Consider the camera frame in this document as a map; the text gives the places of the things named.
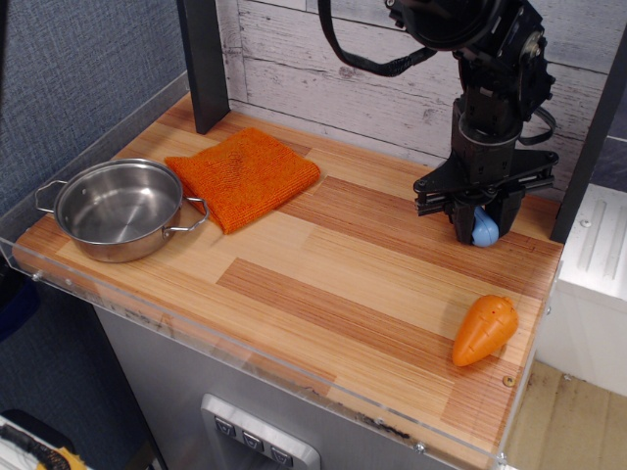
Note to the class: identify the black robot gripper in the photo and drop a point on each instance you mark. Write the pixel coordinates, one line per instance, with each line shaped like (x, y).
(484, 160)

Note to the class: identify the blue and grey toy spoon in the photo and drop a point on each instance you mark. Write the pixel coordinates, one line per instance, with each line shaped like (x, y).
(485, 232)

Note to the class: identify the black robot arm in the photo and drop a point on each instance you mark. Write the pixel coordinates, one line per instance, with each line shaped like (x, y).
(500, 50)

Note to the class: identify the orange knitted rag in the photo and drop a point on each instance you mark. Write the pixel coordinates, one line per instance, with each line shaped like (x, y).
(244, 177)

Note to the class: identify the orange toy carrot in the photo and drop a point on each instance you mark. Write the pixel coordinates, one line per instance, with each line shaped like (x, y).
(488, 325)

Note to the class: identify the white ribbed side box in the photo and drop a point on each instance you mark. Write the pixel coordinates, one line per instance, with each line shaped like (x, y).
(584, 331)

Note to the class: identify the silver dispenser button panel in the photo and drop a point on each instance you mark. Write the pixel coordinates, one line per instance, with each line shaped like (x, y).
(244, 441)

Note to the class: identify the silver toy fridge cabinet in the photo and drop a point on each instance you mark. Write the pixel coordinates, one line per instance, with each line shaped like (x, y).
(359, 409)

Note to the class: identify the stainless steel pot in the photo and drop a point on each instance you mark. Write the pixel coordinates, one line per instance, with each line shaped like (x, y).
(124, 210)

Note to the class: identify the yellow object at corner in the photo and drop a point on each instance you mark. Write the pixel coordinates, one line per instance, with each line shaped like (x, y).
(61, 459)

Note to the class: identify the dark right shelf post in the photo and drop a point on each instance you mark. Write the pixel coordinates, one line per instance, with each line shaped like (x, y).
(603, 158)

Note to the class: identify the dark shelf post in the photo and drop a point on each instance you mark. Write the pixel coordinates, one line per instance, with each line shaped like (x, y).
(603, 158)
(204, 61)

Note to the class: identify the clear acrylic guard rail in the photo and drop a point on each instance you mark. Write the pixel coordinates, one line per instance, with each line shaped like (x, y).
(342, 320)

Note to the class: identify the dark left shelf post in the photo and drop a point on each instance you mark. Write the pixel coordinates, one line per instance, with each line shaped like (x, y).
(204, 61)

